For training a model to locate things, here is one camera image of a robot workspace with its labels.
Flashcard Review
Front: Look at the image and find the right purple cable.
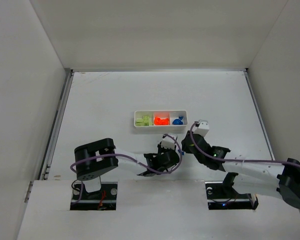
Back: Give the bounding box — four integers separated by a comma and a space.
189, 121, 300, 173

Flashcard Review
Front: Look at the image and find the orange round lego piece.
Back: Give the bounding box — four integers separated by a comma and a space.
153, 116, 170, 126

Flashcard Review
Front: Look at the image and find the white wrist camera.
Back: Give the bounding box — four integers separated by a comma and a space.
193, 119, 210, 137
160, 133, 178, 150

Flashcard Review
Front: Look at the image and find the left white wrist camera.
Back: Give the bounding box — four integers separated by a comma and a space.
160, 133, 178, 150

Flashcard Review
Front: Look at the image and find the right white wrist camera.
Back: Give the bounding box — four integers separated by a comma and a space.
193, 119, 210, 137

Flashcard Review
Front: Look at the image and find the blue half-round lego piece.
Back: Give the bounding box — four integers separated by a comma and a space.
172, 119, 184, 125

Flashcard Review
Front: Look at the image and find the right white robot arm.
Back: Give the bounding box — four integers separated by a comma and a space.
181, 130, 300, 210

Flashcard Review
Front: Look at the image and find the white three-compartment tray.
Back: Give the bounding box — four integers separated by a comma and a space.
133, 110, 188, 129

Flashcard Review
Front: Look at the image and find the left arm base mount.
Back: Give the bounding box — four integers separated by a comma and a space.
70, 181, 118, 211

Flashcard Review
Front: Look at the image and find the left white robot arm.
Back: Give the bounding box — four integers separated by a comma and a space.
70, 134, 183, 193

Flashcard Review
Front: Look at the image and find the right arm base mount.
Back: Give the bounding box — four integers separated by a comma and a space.
205, 173, 259, 211

